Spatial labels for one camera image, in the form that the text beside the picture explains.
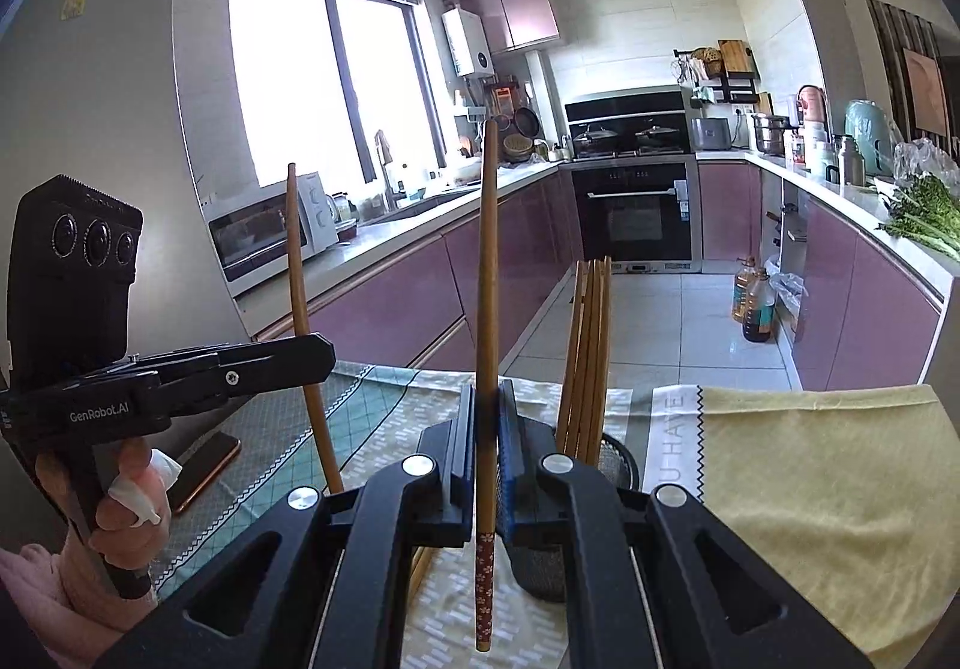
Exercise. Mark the black integrated stove oven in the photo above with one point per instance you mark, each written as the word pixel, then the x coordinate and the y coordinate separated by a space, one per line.
pixel 637 219

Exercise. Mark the wooden slat partition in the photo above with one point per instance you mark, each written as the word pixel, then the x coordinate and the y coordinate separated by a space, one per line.
pixel 889 54

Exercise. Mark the clear plastic bag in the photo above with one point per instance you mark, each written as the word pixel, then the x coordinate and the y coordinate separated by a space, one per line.
pixel 926 163

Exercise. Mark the large kitchen window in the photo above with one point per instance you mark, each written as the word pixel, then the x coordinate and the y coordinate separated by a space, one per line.
pixel 285 76

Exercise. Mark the steel sink faucet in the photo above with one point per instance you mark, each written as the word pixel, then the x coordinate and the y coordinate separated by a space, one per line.
pixel 384 174

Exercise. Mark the pink base cabinets with sink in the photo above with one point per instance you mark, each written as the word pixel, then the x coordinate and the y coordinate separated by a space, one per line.
pixel 390 286

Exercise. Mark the wooden cutting board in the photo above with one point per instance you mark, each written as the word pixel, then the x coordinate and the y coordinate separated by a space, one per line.
pixel 735 58

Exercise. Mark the white microwave oven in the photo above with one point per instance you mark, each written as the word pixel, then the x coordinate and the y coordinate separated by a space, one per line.
pixel 255 241

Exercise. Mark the white tissue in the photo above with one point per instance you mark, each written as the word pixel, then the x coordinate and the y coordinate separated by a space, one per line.
pixel 161 470

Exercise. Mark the silver toaster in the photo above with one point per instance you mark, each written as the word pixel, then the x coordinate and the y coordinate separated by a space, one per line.
pixel 710 134

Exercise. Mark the white jar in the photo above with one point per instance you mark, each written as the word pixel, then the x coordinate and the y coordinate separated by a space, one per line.
pixel 815 148

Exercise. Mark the stainless steel thermos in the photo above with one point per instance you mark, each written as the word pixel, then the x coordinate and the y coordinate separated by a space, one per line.
pixel 849 163

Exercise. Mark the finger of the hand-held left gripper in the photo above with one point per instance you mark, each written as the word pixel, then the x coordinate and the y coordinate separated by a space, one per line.
pixel 247 376
pixel 247 348

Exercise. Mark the pink electric kettle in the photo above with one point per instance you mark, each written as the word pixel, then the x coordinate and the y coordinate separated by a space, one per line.
pixel 811 106

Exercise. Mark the pink base cabinets white end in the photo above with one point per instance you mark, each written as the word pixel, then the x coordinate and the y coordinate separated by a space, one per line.
pixel 840 309

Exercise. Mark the black mesh holder cup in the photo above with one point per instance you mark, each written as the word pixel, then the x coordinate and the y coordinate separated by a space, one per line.
pixel 540 571

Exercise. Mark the yellow cooking oil bottle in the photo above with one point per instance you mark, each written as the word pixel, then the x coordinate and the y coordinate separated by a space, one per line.
pixel 741 298

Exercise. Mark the person's left hand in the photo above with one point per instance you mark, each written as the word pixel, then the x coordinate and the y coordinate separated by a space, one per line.
pixel 131 541

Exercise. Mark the grey refrigerator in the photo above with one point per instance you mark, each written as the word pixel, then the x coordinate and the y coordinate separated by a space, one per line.
pixel 112 76

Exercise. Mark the bundle of wooden chopsticks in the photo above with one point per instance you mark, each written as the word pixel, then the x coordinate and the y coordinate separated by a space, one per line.
pixel 592 339

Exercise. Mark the hanging black frying pan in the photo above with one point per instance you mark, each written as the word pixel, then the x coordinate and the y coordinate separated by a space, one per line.
pixel 526 121

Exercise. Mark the white wall water heater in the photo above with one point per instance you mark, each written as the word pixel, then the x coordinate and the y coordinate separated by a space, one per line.
pixel 469 43

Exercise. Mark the smartphone with orange case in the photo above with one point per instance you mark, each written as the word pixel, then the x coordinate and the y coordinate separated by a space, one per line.
pixel 206 470

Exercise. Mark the oil bottles on floor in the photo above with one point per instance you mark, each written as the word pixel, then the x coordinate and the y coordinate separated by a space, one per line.
pixel 759 313

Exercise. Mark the stainless steel stock pot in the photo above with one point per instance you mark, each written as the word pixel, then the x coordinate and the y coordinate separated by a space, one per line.
pixel 770 134

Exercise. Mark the patchwork patterned tablecloth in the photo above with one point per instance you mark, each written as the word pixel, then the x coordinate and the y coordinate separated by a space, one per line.
pixel 810 489

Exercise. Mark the pink wall cabinet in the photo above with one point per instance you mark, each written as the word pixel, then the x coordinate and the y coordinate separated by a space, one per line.
pixel 525 13

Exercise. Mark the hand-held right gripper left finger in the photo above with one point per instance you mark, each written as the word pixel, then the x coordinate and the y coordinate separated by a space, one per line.
pixel 465 459

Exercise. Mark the black wall rack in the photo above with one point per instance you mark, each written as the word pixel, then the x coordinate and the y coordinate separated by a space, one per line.
pixel 731 91

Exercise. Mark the black wok with lid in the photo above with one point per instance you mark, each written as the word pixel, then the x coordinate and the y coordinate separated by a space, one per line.
pixel 656 138
pixel 596 140

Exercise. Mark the yellow sticker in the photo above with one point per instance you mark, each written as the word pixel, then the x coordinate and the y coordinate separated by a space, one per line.
pixel 74 4

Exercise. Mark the bunch of green vegetables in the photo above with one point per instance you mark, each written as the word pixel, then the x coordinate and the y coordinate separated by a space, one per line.
pixel 926 215

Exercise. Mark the crumpled plastic bag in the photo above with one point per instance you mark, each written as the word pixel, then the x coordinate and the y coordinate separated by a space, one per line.
pixel 789 298

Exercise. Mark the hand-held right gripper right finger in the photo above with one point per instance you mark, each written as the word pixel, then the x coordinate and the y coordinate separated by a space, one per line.
pixel 506 474

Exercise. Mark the teal kitchen appliance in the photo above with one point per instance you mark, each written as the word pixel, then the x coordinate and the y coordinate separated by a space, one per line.
pixel 870 136

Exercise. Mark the woven bamboo basket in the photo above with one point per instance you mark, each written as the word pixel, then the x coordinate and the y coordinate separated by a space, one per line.
pixel 517 148

